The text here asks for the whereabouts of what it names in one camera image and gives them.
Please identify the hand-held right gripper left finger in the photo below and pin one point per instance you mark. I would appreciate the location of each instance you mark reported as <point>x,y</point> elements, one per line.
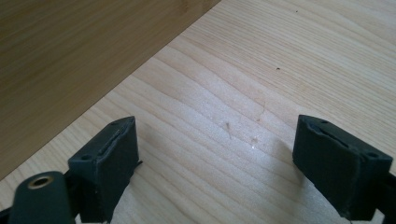
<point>102,168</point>

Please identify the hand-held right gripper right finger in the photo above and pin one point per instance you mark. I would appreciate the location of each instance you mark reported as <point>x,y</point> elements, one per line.
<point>339,168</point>

